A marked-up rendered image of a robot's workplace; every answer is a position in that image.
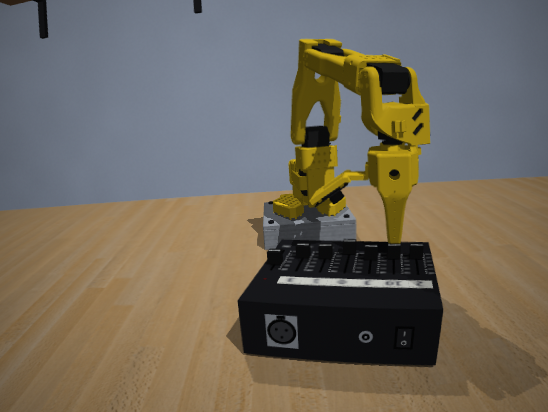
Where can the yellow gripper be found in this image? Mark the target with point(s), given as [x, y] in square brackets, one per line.
[393, 169]

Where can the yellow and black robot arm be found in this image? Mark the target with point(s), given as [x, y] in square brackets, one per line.
[407, 121]

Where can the black lighting desk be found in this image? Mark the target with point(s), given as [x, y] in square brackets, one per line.
[344, 301]

